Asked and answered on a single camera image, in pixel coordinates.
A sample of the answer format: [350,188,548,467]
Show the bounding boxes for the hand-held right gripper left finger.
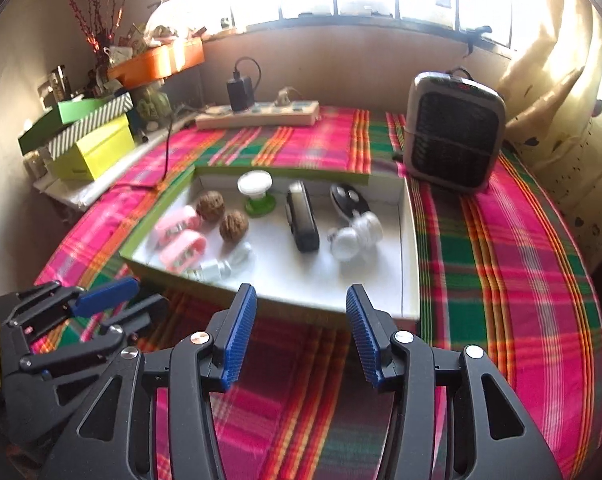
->
[43,282,258,480]

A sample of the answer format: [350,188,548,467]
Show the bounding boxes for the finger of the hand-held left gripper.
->
[6,277,142,333]
[20,294,170,377]

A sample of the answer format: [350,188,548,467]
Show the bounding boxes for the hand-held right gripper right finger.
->
[346,284,564,480]

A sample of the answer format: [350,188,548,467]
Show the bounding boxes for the white plug adapter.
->
[183,242,256,281]

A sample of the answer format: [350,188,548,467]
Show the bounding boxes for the pink clip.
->
[158,231,209,271]
[153,206,202,241]

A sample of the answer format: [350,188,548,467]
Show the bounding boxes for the green white cardboard box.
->
[120,164,422,328]

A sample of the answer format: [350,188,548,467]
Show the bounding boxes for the white suction hook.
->
[327,225,364,262]
[351,211,384,246]

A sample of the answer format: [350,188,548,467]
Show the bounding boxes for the brown walnut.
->
[219,211,250,243]
[196,190,226,223]

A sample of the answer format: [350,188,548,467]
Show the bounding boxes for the black handheld device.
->
[285,180,320,253]

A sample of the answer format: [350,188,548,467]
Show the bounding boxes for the black white oval gadget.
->
[329,182,370,220]

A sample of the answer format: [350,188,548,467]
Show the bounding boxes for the green spool white cap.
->
[237,170,278,218]

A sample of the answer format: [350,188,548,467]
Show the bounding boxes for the white shelf board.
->
[33,115,202,211]

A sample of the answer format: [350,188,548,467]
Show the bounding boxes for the yellow-green box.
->
[51,114,136,182]

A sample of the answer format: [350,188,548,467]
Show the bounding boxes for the pink green plaid tablecloth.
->
[33,105,602,480]

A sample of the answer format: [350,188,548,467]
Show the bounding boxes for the green label bottle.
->
[136,85,169,123]

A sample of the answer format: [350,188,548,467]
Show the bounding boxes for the glass jar dark lid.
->
[46,65,69,103]

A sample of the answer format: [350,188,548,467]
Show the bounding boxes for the white black space heater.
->
[402,71,508,195]

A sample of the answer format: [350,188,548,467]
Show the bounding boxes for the white power strip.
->
[195,100,320,131]

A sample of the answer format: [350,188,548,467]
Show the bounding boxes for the orange tray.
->
[107,37,205,88]

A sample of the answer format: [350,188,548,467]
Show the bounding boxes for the white printed cup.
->
[103,46,132,67]

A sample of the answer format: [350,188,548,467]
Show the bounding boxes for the red berry branches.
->
[61,0,132,61]

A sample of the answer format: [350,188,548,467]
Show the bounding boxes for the cream heart print curtain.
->
[496,0,602,271]

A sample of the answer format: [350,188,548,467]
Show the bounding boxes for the black window latch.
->
[463,25,494,56]

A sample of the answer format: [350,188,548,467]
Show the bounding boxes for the black charger with cable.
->
[111,56,262,192]

